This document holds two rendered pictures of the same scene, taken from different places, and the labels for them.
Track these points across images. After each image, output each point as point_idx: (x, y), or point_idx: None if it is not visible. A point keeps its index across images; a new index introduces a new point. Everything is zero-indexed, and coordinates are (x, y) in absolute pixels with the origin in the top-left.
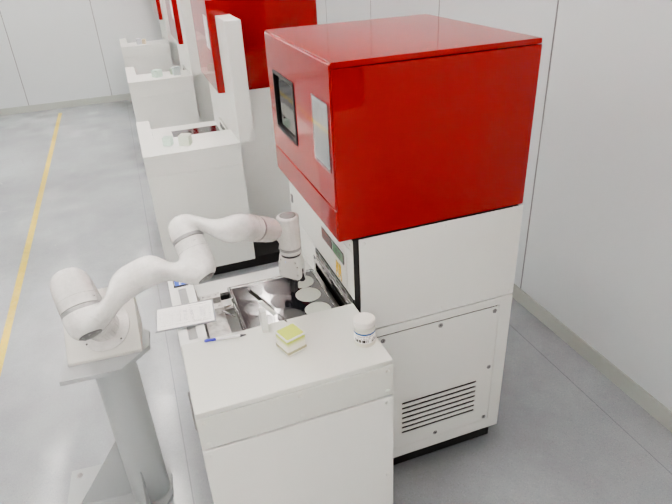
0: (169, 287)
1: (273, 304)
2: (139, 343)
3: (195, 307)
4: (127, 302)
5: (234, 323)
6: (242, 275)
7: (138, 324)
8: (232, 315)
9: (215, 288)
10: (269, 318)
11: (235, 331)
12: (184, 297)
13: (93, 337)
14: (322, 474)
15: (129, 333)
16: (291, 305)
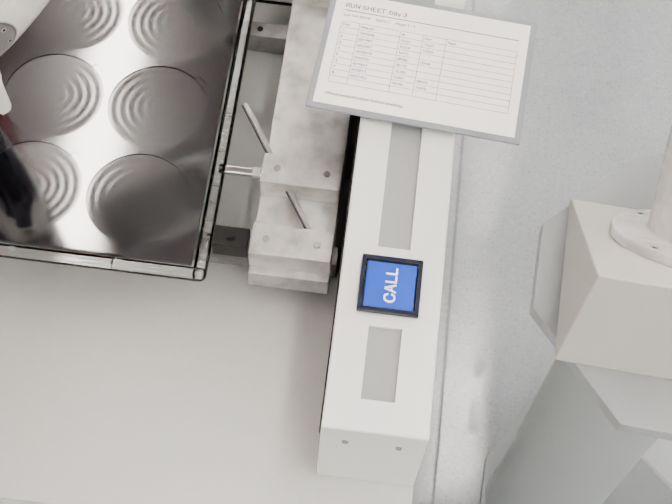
0: (439, 279)
1: (94, 94)
2: (577, 204)
3: (379, 85)
4: (616, 254)
5: (237, 191)
6: (70, 499)
7: (576, 239)
8: (251, 112)
9: (219, 456)
10: (145, 32)
11: (251, 149)
12: (398, 189)
13: None
14: None
15: (610, 220)
16: (42, 59)
